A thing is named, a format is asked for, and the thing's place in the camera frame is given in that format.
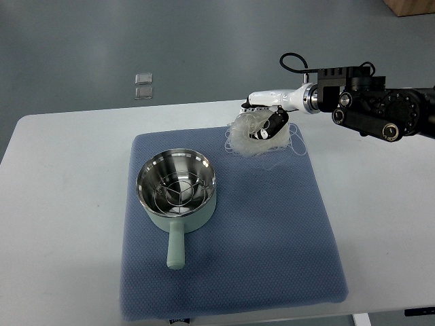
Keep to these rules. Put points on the white table leg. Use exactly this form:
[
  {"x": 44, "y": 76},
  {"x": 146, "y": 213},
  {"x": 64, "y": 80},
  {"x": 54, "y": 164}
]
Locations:
[{"x": 361, "y": 319}]

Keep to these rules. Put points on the blue textured cloth mat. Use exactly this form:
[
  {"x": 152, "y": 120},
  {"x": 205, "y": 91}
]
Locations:
[{"x": 269, "y": 243}]

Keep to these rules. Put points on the brown wooden box corner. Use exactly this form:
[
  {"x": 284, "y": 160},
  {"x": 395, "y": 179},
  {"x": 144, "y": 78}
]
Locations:
[{"x": 403, "y": 8}]

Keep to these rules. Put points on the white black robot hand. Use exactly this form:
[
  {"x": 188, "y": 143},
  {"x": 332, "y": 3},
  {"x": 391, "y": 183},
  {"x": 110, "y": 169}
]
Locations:
[{"x": 284, "y": 101}]

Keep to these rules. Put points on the white vermicelli nest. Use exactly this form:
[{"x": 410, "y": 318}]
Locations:
[{"x": 238, "y": 143}]

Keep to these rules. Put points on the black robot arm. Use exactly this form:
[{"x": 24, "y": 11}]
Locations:
[{"x": 358, "y": 99}]

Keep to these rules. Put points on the black table control panel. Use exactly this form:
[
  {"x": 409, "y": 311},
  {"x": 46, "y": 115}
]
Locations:
[{"x": 419, "y": 311}]

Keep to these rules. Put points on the round wire steaming rack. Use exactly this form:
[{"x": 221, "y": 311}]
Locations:
[{"x": 180, "y": 189}]

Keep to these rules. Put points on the blue mat label tag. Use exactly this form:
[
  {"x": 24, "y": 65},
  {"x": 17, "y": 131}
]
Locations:
[{"x": 180, "y": 320}]

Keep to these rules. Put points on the upper clear floor tile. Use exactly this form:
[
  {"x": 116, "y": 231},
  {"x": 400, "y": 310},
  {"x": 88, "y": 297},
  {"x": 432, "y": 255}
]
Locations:
[{"x": 143, "y": 78}]

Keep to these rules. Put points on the mint green steel pot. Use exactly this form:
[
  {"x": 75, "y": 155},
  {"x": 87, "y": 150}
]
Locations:
[{"x": 176, "y": 221}]

